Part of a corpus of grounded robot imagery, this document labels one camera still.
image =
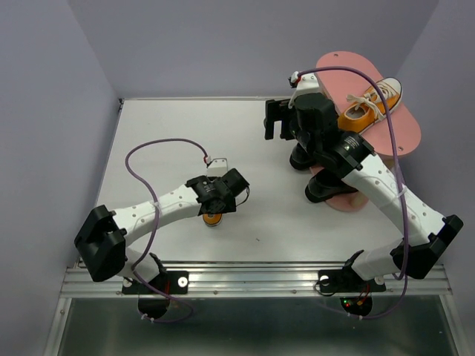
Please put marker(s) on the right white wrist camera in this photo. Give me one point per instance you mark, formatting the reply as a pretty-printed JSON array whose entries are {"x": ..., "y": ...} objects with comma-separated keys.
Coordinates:
[{"x": 307, "y": 83}]

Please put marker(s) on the orange sneaker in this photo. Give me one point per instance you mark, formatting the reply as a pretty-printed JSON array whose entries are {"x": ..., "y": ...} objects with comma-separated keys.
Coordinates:
[
  {"x": 212, "y": 220},
  {"x": 368, "y": 109}
]

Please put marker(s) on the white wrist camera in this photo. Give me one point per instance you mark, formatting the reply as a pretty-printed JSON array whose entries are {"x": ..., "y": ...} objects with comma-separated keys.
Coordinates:
[
  {"x": 217, "y": 168},
  {"x": 307, "y": 83}
]

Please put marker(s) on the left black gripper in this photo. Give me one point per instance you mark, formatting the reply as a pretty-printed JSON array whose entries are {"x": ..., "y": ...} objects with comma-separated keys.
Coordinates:
[{"x": 230, "y": 206}]

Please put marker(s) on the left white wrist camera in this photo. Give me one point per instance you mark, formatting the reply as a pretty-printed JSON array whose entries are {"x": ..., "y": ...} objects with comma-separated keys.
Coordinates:
[{"x": 217, "y": 168}]

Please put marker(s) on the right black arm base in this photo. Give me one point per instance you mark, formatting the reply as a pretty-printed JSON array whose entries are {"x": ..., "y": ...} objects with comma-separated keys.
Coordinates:
[{"x": 344, "y": 280}]

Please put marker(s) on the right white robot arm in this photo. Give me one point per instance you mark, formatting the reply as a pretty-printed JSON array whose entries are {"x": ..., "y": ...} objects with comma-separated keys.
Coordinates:
[{"x": 426, "y": 232}]

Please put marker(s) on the aluminium mounting rail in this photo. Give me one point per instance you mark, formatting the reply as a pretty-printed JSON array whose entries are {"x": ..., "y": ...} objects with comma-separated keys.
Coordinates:
[{"x": 215, "y": 280}]

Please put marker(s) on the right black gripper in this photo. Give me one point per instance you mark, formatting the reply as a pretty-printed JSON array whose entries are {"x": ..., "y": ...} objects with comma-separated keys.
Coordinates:
[{"x": 276, "y": 110}]

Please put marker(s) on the black loafer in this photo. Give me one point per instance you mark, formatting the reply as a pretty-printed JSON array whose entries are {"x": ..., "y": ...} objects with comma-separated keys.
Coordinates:
[
  {"x": 325, "y": 185},
  {"x": 300, "y": 160}
]

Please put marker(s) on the orange sneaker front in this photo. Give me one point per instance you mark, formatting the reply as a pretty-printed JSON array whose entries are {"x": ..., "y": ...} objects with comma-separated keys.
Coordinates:
[{"x": 212, "y": 220}]

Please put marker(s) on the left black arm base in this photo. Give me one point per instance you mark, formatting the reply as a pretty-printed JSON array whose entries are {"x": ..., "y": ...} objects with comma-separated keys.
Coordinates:
[{"x": 169, "y": 282}]

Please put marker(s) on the black loafer back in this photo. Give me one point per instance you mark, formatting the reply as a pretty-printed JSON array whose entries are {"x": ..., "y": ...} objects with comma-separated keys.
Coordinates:
[{"x": 325, "y": 185}]

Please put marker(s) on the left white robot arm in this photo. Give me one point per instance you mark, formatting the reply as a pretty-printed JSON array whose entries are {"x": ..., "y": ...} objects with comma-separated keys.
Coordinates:
[{"x": 105, "y": 238}]

